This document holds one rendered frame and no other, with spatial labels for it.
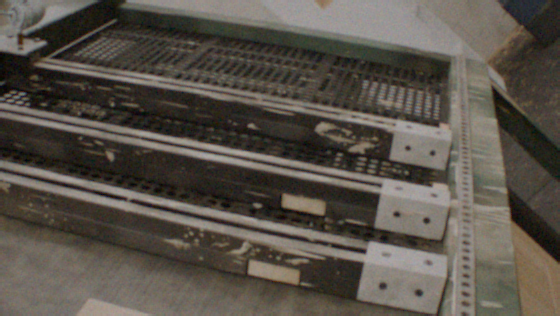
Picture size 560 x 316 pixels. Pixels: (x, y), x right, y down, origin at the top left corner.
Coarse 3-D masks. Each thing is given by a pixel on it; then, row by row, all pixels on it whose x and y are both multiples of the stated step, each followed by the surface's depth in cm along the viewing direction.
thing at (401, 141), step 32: (32, 64) 166; (64, 64) 168; (64, 96) 167; (96, 96) 165; (128, 96) 163; (160, 96) 161; (192, 96) 159; (224, 96) 158; (256, 96) 160; (256, 128) 159; (288, 128) 157; (320, 128) 155; (352, 128) 154; (384, 128) 152; (416, 128) 154; (416, 160) 153
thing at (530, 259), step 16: (512, 224) 204; (528, 240) 204; (528, 256) 195; (544, 256) 204; (528, 272) 186; (544, 272) 195; (528, 288) 178; (544, 288) 186; (528, 304) 171; (544, 304) 178
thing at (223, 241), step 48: (0, 192) 115; (48, 192) 112; (96, 192) 115; (144, 240) 112; (192, 240) 109; (240, 240) 107; (288, 240) 107; (336, 240) 109; (336, 288) 107; (384, 288) 105; (432, 288) 103
